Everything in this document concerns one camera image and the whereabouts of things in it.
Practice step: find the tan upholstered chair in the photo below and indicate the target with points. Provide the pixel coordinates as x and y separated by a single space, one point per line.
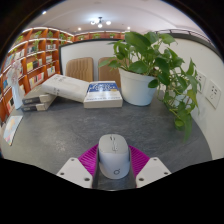
80 69
110 73

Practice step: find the grey white computer mouse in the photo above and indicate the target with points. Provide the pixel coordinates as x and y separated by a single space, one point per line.
114 160

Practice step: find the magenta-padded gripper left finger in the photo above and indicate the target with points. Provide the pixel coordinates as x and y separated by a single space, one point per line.
75 171

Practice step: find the white cover book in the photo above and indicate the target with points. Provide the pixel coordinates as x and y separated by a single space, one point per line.
65 86

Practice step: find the black ceiling track light rail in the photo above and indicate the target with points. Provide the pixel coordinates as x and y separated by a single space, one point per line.
186 32

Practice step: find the white jug vase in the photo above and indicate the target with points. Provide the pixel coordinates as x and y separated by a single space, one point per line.
17 95

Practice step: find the white wall socket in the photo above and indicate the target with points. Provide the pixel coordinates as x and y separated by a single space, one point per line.
213 94
201 81

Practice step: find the orange wooden bookshelf unit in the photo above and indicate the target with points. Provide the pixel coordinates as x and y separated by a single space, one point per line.
36 56

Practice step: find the green plant in white pot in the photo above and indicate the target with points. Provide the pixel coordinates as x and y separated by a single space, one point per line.
136 86

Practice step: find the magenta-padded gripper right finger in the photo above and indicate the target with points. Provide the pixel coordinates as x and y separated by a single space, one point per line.
152 170

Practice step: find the ceiling chandelier lamp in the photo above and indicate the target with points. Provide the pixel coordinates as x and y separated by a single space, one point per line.
100 22

